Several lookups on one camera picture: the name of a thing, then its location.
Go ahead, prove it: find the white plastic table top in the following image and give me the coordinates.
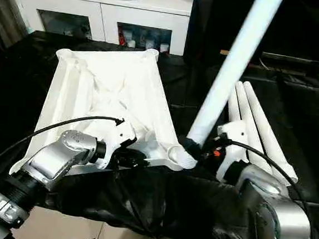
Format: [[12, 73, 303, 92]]
[[8, 36, 208, 192]]

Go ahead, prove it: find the white plastic table leg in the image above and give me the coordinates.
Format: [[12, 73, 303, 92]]
[[176, 0, 285, 178], [225, 80, 250, 126], [229, 80, 281, 174], [235, 81, 307, 184]]

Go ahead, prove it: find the black glossy mat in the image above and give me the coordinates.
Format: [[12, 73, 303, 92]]
[[0, 27, 319, 239]]

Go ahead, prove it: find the long black bar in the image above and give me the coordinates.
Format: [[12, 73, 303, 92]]
[[260, 51, 319, 73]]

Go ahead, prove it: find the white cabinet with glass doors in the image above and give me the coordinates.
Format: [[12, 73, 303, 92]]
[[12, 0, 195, 57]]

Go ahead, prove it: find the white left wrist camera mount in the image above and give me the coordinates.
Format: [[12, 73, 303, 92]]
[[99, 117, 139, 174]]

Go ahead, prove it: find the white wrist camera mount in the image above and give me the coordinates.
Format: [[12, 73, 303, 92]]
[[212, 119, 251, 185], [99, 117, 139, 174]]

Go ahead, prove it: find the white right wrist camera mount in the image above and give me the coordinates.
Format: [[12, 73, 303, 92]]
[[212, 119, 251, 185]]

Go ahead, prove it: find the black left wrist camera cable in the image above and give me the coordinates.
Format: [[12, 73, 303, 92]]
[[0, 107, 125, 198]]

